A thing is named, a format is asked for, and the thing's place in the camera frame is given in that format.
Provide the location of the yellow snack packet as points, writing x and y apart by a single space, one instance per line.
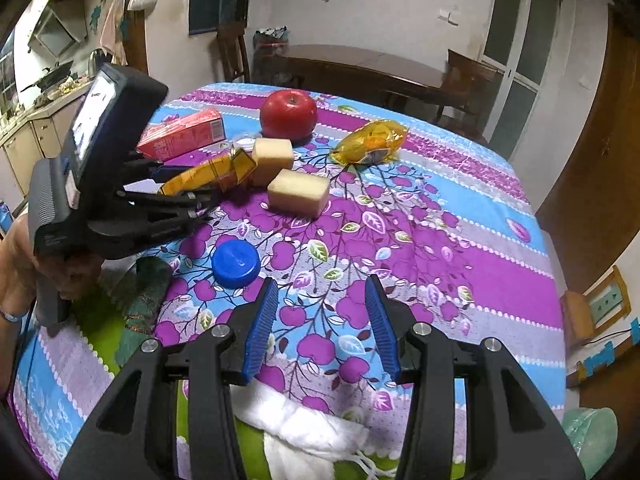
370 142

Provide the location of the small chair with green back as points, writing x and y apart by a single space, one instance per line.
597 305

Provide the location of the dark wooden dining table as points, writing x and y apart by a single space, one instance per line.
350 70

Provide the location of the dark green patterned wrapper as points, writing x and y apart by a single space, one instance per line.
145 300

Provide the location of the dark wooden chair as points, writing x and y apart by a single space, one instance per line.
467 85
232 52

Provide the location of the red carton box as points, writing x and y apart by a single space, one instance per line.
180 134

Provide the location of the range hood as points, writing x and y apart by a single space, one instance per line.
57 32

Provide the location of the black basket with clutter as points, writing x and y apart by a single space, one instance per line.
271 42

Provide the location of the brown wooden door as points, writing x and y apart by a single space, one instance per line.
600 160

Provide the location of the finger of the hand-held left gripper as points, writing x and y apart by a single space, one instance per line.
170 210
162 172

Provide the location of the person's left hand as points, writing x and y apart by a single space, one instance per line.
80 275

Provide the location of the blue bottle cap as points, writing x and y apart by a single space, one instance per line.
235 262

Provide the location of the trash bin with green bag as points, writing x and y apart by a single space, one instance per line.
587 435

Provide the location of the red apple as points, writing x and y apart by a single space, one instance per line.
288 114

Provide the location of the kitchen counter cabinet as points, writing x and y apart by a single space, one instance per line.
40 130

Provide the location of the black wok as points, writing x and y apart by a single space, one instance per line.
50 77

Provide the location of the white glass door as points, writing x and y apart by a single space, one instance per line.
520 50

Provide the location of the floral striped tablecloth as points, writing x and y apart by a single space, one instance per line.
425 240

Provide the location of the yellow orange wrapper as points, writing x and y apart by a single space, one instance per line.
210 174

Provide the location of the white wall socket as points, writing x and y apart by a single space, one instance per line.
448 15

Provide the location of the blue plastic item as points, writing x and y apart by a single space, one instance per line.
607 352

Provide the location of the hanging pink towel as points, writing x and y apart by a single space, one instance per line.
112 25

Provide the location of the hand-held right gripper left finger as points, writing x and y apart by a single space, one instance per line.
260 325

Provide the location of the white crumpled cloth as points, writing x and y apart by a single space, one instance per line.
300 425

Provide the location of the beige sponge block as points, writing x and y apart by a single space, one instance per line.
299 192
272 160

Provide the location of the person's left forearm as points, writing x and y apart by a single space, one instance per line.
15 270

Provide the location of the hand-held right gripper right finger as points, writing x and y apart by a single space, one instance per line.
382 325

